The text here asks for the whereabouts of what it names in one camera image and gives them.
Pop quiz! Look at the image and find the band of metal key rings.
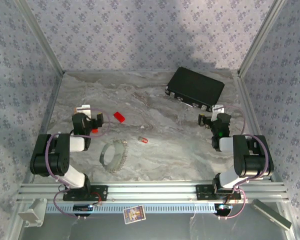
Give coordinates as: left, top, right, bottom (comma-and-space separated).
99, 138, 129, 173

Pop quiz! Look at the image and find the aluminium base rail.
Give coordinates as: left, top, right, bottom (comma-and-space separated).
16, 181, 290, 204

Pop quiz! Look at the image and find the grey plastic bracket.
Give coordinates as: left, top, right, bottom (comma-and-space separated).
17, 198, 48, 228

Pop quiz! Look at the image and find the black mounting plate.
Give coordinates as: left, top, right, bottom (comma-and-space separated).
62, 184, 108, 202
195, 184, 242, 201

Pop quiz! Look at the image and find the picture card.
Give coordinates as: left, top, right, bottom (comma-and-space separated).
123, 205, 147, 225

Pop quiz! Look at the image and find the grey metal bar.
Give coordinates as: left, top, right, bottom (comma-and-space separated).
250, 199, 292, 231

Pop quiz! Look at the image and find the aluminium side rail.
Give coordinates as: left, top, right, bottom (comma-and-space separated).
231, 70, 277, 182
29, 72, 65, 182

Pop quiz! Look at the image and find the slotted cable duct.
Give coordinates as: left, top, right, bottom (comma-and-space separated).
44, 202, 217, 215

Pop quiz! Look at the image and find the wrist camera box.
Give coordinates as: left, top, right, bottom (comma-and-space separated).
211, 104, 225, 121
76, 104, 92, 119

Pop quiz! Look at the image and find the black case with metal latches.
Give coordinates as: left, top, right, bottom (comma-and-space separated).
164, 66, 226, 113

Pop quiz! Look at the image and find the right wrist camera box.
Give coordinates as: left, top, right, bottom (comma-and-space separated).
211, 104, 225, 121

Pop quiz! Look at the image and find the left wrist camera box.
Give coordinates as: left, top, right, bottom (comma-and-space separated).
76, 104, 92, 119

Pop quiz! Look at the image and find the small circuit board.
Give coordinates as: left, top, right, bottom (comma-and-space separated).
214, 203, 234, 216
73, 203, 94, 214

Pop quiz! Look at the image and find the aluminium frame post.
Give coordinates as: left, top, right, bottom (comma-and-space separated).
13, 0, 66, 76
237, 0, 288, 78

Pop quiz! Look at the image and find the purple cable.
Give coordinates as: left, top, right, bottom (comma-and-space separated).
216, 104, 269, 220
46, 107, 111, 220

